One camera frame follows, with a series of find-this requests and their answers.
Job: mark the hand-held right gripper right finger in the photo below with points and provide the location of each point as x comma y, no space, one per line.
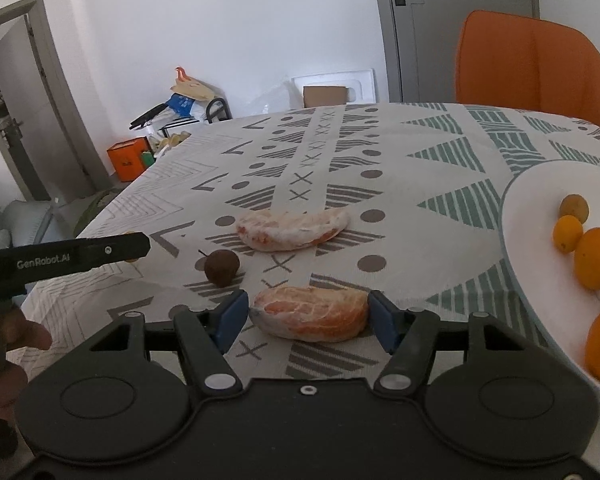
384,322

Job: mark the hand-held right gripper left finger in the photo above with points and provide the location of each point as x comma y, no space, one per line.
232,322

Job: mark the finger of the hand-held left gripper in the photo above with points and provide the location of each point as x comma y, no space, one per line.
115,249

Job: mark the dark red plum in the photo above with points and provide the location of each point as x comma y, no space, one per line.
221,267

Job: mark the white plate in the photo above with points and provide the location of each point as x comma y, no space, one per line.
530,260

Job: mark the small orange kumquat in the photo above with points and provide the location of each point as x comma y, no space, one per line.
567,233

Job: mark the small yellow-brown plum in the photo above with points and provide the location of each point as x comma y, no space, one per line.
574,208

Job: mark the person's left hand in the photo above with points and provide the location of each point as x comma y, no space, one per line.
17,332

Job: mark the grey sofa cushion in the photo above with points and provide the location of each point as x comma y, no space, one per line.
20,220

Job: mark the camouflage cloth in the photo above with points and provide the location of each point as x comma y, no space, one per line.
97,210

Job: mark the orange box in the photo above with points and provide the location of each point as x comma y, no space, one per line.
129,159

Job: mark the black folded item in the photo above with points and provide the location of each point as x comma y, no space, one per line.
147,116

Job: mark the blue and white package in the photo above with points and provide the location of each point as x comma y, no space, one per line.
182,104

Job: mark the patterned tablecloth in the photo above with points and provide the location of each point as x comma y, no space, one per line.
430,125

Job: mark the brown cardboard box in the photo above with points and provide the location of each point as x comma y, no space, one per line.
325,96

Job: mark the white foam board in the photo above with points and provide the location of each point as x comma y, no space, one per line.
330,77

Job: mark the orange chair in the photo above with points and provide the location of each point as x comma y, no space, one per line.
530,60

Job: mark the grey door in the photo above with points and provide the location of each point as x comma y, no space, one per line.
460,30

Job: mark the grey door frame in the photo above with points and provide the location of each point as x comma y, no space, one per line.
55,95

